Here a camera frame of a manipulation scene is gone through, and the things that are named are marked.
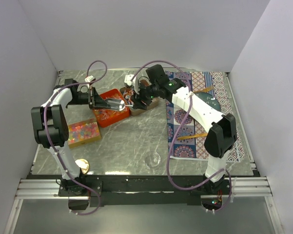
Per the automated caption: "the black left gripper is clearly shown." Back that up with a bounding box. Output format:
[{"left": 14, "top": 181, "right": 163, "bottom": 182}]
[{"left": 68, "top": 87, "right": 111, "bottom": 110}]

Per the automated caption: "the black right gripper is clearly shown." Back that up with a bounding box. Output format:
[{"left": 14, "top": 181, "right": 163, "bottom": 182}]
[{"left": 130, "top": 82, "right": 158, "bottom": 111}]

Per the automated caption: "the orange tin of lollipops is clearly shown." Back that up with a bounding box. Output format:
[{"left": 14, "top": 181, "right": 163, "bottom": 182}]
[{"left": 93, "top": 89, "right": 130, "bottom": 128}]

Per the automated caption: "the silver metal scoop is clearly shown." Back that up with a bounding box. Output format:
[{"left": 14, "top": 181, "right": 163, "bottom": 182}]
[{"left": 104, "top": 98, "right": 133, "bottom": 112}]

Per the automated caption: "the gold tin of star candies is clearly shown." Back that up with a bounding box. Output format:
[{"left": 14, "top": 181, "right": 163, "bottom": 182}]
[{"left": 68, "top": 118, "right": 101, "bottom": 149}]

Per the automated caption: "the clear plastic jar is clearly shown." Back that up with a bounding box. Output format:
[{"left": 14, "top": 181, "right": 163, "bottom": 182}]
[{"left": 144, "top": 151, "right": 161, "bottom": 169}]

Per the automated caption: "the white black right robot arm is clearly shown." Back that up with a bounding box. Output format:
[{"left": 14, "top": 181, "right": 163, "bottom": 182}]
[{"left": 125, "top": 77, "right": 237, "bottom": 194}]

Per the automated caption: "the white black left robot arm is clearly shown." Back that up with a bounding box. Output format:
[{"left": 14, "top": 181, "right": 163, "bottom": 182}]
[{"left": 31, "top": 79, "right": 111, "bottom": 196}]

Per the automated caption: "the beige tin of small lollipops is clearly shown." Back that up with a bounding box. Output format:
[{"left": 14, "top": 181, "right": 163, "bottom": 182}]
[{"left": 120, "top": 87, "right": 159, "bottom": 117}]

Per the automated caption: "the teal ceramic plate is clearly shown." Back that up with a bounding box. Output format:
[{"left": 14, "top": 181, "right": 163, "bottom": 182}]
[{"left": 191, "top": 92, "right": 221, "bottom": 116}]

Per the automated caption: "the gold jar lid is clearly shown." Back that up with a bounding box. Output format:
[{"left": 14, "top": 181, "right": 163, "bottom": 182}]
[{"left": 75, "top": 159, "right": 90, "bottom": 175}]

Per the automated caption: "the patterned blue placemat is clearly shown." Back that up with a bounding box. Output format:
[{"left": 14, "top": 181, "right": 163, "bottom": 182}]
[{"left": 166, "top": 71, "right": 233, "bottom": 160}]

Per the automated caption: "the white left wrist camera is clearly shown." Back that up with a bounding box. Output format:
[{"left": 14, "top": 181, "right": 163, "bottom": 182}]
[{"left": 84, "top": 76, "right": 95, "bottom": 83}]

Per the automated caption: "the black aluminium mounting rail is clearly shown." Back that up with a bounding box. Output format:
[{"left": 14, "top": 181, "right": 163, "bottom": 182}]
[{"left": 14, "top": 174, "right": 273, "bottom": 213}]

